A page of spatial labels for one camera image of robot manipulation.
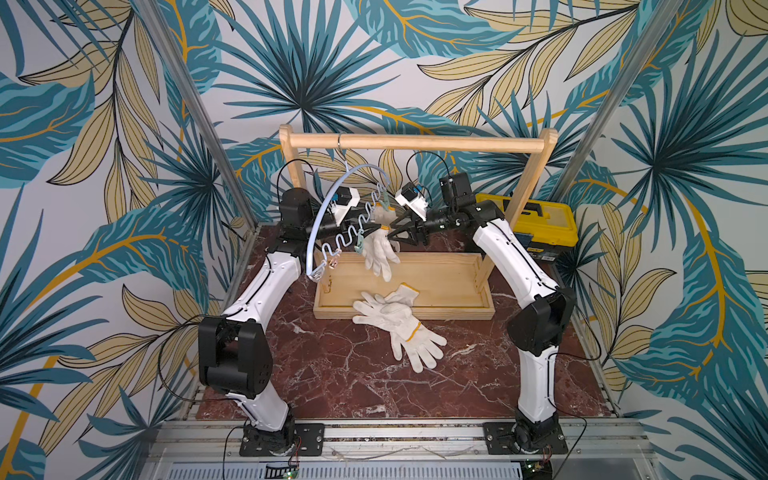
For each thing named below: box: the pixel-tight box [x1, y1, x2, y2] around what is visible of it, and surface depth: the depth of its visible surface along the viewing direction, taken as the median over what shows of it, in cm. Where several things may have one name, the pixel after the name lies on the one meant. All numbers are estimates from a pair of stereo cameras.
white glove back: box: [352, 282, 420, 330], surface depth 92 cm
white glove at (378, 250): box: [361, 202, 401, 283], surface depth 85 cm
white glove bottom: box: [390, 321, 447, 373], surface depth 91 cm
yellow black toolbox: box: [475, 194, 579, 262], surface depth 101 cm
